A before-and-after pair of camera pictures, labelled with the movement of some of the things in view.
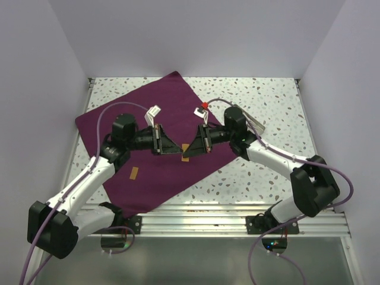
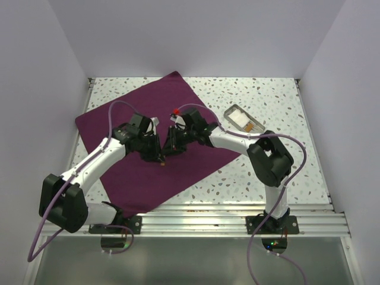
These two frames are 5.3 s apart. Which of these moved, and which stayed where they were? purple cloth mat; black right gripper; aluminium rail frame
Moved: black right gripper
Stayed: aluminium rail frame; purple cloth mat
